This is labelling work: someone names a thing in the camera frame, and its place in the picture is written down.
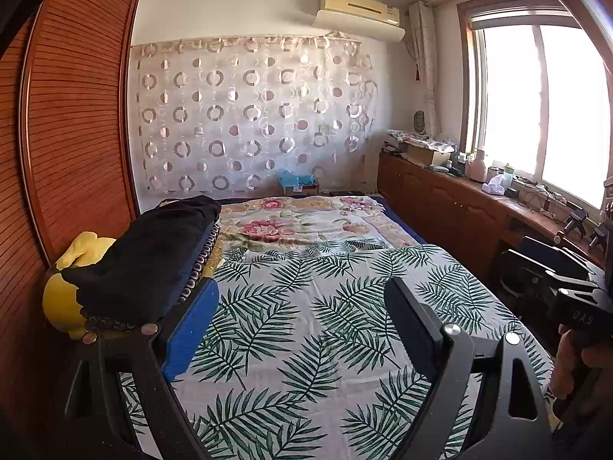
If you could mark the teal tissue box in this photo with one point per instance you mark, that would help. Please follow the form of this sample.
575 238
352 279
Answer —
297 183

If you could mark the floral window curtain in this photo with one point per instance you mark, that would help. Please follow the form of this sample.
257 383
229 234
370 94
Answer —
426 67

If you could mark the circle-patterned sheer curtain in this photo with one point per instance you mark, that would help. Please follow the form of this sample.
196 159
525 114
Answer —
254 115

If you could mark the green-capped bottle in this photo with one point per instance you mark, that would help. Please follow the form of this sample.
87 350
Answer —
508 176

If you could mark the pink bottle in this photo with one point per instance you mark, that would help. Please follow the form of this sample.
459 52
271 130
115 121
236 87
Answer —
477 167

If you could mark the louvred wooden wardrobe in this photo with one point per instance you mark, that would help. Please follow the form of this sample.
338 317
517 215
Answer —
81 129

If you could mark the cream air conditioner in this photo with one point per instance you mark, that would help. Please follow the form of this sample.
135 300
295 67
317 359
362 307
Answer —
361 5

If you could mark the small black box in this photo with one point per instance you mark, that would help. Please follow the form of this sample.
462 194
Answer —
512 192

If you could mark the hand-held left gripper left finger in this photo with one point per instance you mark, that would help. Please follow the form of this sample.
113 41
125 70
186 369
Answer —
189 330

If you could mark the window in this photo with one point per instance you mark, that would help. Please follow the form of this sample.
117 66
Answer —
541 105

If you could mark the yellow plush toy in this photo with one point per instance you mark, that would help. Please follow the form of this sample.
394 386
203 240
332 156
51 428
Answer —
72 297

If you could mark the white air deflector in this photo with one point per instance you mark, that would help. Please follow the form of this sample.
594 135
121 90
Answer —
359 28

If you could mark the black chair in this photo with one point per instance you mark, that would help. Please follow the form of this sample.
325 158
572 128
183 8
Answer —
524 273

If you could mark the oval woven fan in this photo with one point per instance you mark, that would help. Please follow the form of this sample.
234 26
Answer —
420 122

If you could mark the low wooden cabinet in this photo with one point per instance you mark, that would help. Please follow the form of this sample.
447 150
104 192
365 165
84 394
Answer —
445 206

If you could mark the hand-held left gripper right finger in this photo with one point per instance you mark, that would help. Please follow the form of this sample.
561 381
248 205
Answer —
414 330

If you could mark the person's right hand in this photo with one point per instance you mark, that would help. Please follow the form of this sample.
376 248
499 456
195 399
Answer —
567 369

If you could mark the cardboard box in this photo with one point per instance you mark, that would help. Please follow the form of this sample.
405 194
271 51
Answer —
426 154

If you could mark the floral cloth pile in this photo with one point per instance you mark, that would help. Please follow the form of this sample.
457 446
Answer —
421 139

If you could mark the floral blanket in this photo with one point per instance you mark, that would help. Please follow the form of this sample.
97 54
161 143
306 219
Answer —
297 223

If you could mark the black printed t-shirt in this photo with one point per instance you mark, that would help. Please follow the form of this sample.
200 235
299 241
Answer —
143 254

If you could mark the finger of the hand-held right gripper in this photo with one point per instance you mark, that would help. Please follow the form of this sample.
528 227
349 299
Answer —
601 237
574 219

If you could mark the leaf-print bed sheet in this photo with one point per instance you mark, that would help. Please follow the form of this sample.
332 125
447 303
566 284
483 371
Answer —
311 321

